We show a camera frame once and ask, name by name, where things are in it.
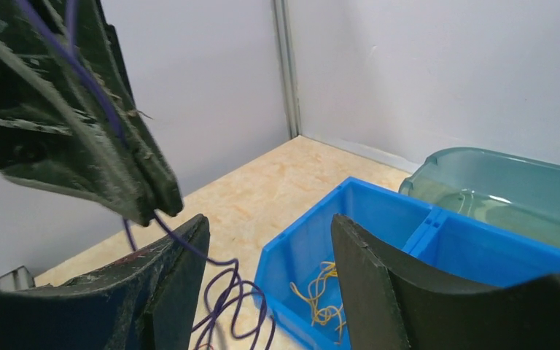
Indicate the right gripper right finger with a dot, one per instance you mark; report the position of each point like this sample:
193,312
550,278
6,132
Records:
394,301

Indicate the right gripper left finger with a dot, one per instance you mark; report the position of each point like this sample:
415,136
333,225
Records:
145,300

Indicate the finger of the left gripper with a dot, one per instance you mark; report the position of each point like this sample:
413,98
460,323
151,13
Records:
90,45
48,139

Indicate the blue three-compartment plastic bin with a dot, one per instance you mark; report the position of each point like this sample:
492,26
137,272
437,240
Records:
298,274

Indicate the teal transparent plastic tub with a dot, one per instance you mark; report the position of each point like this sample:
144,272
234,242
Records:
514,193

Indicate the left aluminium frame post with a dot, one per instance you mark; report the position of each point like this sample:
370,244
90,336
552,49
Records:
287,64

